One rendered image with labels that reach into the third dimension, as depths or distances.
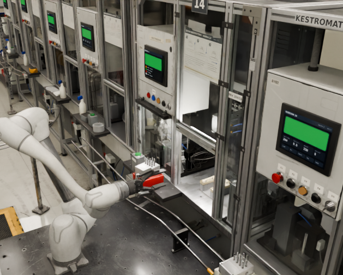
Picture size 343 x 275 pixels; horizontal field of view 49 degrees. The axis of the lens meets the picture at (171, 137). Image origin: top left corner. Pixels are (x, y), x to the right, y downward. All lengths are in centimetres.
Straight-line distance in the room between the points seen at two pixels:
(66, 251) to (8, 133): 67
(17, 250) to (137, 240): 68
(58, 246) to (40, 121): 65
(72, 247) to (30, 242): 39
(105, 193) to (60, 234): 35
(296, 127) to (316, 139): 9
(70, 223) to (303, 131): 125
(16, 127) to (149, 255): 99
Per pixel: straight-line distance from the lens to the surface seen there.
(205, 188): 235
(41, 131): 211
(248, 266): 186
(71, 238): 209
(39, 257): 233
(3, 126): 201
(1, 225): 382
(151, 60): 226
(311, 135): 144
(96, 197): 187
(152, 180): 237
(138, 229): 242
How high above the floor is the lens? 218
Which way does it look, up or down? 25 degrees down
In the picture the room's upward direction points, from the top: 1 degrees clockwise
